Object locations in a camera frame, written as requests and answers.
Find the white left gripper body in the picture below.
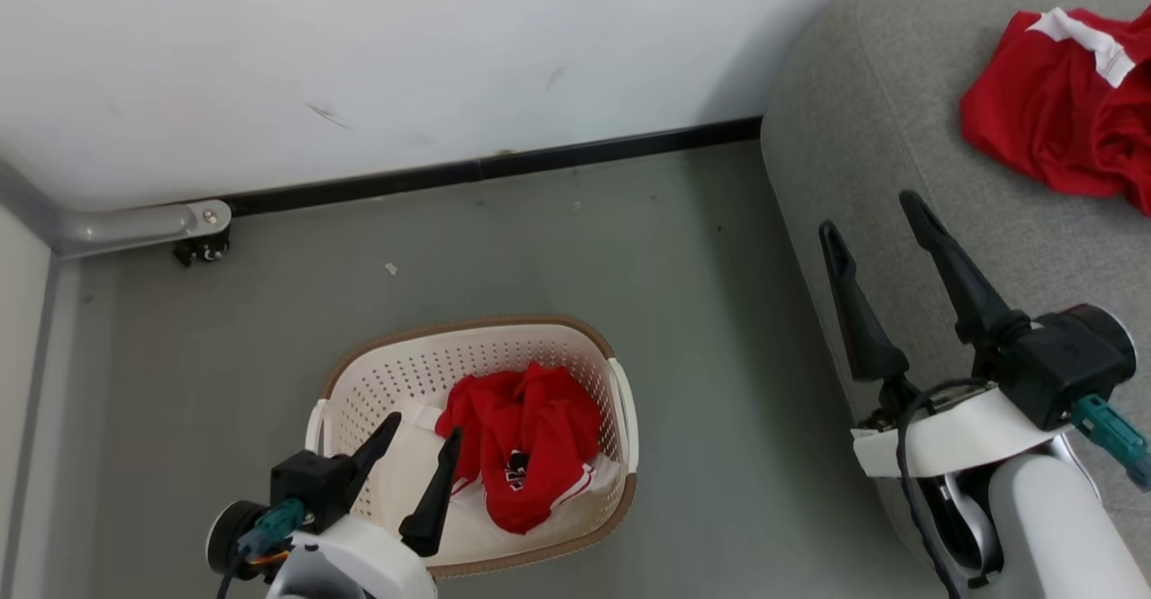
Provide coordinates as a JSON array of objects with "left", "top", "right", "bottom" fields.
[{"left": 266, "top": 515, "right": 440, "bottom": 599}]

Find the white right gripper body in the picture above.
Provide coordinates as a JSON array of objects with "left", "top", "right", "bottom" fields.
[{"left": 852, "top": 376, "right": 1073, "bottom": 479}]

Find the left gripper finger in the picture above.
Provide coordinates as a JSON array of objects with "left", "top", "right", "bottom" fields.
[
  {"left": 344, "top": 412, "right": 403, "bottom": 497},
  {"left": 399, "top": 427, "right": 463, "bottom": 558}
]

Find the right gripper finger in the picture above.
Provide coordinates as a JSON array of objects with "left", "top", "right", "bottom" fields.
[
  {"left": 818, "top": 219, "right": 911, "bottom": 384},
  {"left": 900, "top": 190, "right": 1031, "bottom": 349}
]

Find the red garment black print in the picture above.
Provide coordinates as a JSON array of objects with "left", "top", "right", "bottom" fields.
[{"left": 435, "top": 362, "right": 603, "bottom": 535}]

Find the red garment white collar band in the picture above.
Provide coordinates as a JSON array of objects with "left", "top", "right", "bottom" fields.
[{"left": 959, "top": 5, "right": 1151, "bottom": 218}]

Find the grey fabric sofa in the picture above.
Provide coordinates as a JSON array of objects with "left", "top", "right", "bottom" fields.
[{"left": 760, "top": 0, "right": 1151, "bottom": 599}]

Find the cream plastic laundry basket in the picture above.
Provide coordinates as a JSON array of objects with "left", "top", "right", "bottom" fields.
[{"left": 306, "top": 314, "right": 639, "bottom": 579}]

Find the black caster wheel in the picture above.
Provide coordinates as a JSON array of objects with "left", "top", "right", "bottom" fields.
[{"left": 174, "top": 232, "right": 232, "bottom": 268}]

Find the black baseboard strip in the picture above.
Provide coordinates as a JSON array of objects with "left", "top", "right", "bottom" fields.
[{"left": 220, "top": 116, "right": 763, "bottom": 218}]

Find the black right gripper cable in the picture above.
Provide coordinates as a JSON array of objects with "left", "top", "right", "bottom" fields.
[{"left": 894, "top": 378, "right": 992, "bottom": 599}]

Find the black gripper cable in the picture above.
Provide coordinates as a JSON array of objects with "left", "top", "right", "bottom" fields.
[
  {"left": 216, "top": 550, "right": 251, "bottom": 599},
  {"left": 894, "top": 378, "right": 992, "bottom": 599}
]

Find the teal left camera connector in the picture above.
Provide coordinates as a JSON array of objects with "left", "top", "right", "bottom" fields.
[{"left": 237, "top": 497, "right": 308, "bottom": 558}]

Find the teal camera connector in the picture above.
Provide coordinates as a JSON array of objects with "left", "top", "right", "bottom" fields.
[
  {"left": 237, "top": 497, "right": 308, "bottom": 558},
  {"left": 1070, "top": 394, "right": 1151, "bottom": 493}
]

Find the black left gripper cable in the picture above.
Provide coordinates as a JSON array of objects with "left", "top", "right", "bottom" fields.
[{"left": 216, "top": 550, "right": 251, "bottom": 599}]

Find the teal right camera connector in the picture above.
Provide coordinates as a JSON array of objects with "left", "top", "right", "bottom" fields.
[{"left": 1070, "top": 394, "right": 1151, "bottom": 493}]

